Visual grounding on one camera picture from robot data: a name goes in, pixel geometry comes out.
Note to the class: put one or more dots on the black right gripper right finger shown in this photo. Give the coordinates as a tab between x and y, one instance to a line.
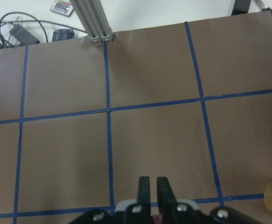
182	211

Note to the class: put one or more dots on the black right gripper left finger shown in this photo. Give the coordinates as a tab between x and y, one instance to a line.
139	212

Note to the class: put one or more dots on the black power adapter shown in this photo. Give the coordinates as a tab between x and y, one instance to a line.
23	35

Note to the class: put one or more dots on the small remote control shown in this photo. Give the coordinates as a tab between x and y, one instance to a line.
62	8

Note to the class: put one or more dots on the aluminium frame post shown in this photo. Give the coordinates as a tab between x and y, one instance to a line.
93	18

